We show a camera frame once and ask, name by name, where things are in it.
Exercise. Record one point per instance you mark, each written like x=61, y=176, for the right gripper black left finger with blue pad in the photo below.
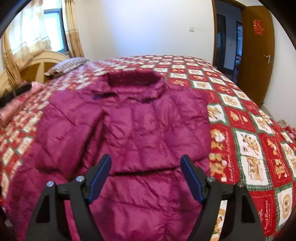
x=49, y=220

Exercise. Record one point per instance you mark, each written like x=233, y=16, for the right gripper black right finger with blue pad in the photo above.
x=228, y=212

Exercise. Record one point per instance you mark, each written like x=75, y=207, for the pink floral quilt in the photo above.
x=14, y=101

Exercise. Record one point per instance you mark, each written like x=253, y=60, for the red double happiness sticker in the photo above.
x=257, y=27

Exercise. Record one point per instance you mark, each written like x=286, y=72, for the brown wooden door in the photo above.
x=254, y=71

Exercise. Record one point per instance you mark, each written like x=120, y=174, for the magenta quilted down jacket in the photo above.
x=146, y=125

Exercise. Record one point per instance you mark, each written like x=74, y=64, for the sheer white lace curtain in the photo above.
x=26, y=35

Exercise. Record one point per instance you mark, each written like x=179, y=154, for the beige wooden headboard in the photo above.
x=34, y=70

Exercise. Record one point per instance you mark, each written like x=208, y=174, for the window with dark frame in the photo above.
x=55, y=30

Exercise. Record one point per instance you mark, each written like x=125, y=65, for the red green patchwork bedspread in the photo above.
x=245, y=145

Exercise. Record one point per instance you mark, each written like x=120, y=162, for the beige patterned curtain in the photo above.
x=71, y=30

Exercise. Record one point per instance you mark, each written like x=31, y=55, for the striped grey pillow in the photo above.
x=65, y=66

